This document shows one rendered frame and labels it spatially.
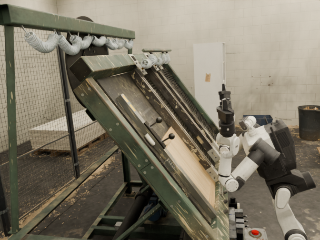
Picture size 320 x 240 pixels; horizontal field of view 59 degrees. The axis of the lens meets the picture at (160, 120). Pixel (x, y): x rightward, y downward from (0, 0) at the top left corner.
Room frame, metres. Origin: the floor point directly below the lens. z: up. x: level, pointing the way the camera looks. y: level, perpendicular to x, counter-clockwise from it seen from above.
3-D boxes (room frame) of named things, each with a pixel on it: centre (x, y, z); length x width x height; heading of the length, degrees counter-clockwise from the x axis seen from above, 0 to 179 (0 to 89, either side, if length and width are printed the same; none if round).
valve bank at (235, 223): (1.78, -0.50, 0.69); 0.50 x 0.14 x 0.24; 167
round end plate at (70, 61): (2.54, 0.56, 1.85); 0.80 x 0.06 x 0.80; 167
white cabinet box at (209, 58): (6.11, -1.14, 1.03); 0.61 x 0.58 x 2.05; 162
